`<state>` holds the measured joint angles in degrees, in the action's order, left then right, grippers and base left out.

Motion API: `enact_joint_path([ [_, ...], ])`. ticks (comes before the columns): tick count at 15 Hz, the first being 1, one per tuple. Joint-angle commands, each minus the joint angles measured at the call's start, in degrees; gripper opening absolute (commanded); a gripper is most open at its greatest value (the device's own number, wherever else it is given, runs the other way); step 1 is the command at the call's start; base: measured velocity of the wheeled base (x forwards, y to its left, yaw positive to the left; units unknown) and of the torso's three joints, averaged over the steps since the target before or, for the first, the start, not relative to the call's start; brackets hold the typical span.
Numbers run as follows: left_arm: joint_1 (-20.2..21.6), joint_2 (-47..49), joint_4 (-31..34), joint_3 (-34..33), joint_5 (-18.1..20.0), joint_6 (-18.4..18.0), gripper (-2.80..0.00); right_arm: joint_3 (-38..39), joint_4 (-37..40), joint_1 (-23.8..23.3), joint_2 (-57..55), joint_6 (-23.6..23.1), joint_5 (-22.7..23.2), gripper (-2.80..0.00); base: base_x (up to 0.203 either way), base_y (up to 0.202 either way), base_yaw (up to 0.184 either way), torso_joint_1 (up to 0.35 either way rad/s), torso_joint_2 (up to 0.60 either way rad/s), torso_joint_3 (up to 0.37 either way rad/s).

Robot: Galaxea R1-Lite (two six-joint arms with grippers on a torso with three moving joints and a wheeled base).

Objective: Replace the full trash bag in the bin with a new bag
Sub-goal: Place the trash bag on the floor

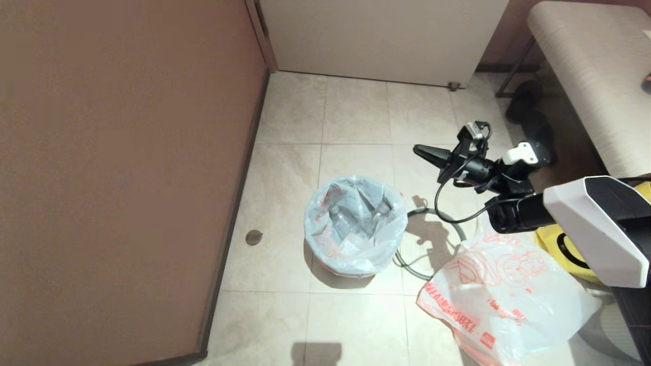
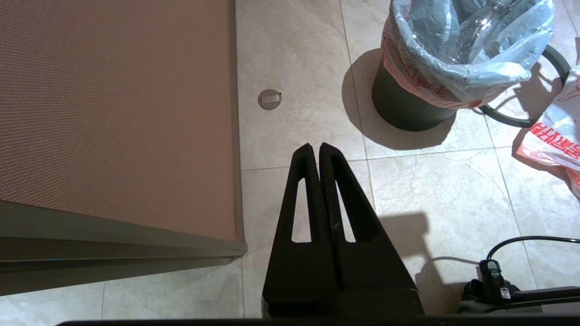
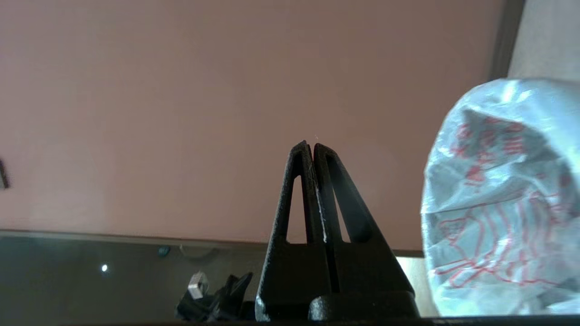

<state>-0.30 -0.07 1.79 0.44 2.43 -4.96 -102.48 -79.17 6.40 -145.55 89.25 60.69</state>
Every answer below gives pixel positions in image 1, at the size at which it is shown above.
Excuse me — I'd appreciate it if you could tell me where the grey bin retaining ring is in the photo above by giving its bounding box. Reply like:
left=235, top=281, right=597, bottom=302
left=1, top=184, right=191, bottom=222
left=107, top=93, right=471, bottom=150
left=394, top=207, right=467, bottom=281

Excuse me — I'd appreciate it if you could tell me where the used white red-print trash bag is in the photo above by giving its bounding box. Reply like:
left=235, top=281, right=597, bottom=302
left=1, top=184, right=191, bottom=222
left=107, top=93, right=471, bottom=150
left=304, top=175, right=409, bottom=278

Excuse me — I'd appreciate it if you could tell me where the new white red-print plastic bag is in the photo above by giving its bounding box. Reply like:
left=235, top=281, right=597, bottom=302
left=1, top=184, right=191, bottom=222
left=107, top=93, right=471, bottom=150
left=417, top=213, right=603, bottom=366

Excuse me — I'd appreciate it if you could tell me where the yellow fabric bag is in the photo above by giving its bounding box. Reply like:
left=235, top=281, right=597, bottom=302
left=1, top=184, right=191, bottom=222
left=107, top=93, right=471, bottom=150
left=534, top=180, right=651, bottom=285

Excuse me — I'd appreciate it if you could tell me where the black slipper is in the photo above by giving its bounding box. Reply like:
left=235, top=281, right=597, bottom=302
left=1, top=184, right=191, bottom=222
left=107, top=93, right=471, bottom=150
left=506, top=80, right=542, bottom=124
left=524, top=111, right=556, bottom=166

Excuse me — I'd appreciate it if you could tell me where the grey metal bench leg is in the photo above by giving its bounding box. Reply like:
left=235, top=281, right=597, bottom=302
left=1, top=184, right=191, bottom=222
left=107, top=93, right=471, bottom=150
left=495, top=38, right=536, bottom=98

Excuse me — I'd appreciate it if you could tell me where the white door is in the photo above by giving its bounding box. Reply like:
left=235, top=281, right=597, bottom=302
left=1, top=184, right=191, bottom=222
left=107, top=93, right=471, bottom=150
left=257, top=0, right=509, bottom=88

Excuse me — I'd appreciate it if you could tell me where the beige wood-grain bench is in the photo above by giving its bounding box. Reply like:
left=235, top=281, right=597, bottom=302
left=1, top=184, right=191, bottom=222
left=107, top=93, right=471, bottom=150
left=528, top=2, right=651, bottom=178

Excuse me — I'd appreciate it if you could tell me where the grey round cushion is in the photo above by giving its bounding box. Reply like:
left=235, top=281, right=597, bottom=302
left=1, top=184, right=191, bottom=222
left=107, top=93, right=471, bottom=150
left=580, top=300, right=641, bottom=362

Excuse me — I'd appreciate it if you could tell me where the beige door frame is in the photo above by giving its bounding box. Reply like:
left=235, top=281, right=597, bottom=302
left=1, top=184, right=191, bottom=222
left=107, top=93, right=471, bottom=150
left=245, top=0, right=279, bottom=73

